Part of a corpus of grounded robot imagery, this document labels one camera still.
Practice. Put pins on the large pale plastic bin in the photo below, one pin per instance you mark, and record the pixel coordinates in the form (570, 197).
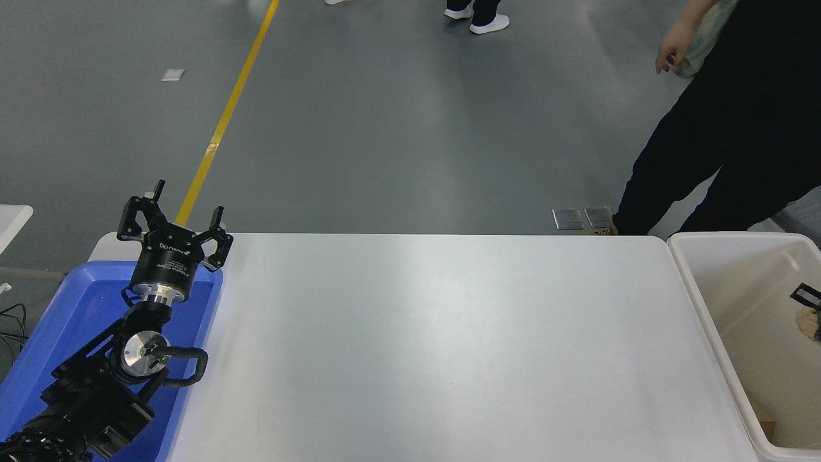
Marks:
(750, 308)

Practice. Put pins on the small white table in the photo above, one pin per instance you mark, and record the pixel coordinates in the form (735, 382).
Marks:
(11, 224)

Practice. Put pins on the white paper scrap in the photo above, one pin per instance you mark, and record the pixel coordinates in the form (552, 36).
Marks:
(172, 74)

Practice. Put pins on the person's forearm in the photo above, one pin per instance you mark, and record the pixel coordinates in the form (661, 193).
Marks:
(698, 13)

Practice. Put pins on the tan paper ball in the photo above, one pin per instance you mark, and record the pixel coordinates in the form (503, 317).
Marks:
(807, 321)

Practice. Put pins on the person's hand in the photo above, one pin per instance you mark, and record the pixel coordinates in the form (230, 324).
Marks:
(673, 48)

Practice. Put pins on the person beside bin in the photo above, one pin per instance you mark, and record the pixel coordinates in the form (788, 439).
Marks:
(750, 128)

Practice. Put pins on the blue plastic tray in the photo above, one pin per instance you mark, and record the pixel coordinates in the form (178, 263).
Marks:
(70, 308)

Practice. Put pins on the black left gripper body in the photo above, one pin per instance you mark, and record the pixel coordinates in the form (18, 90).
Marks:
(168, 263)

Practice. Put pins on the metal floor plate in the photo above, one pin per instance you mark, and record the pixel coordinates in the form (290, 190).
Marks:
(567, 218)
(598, 217)

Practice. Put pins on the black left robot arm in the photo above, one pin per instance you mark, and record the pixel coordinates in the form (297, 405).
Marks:
(83, 398)

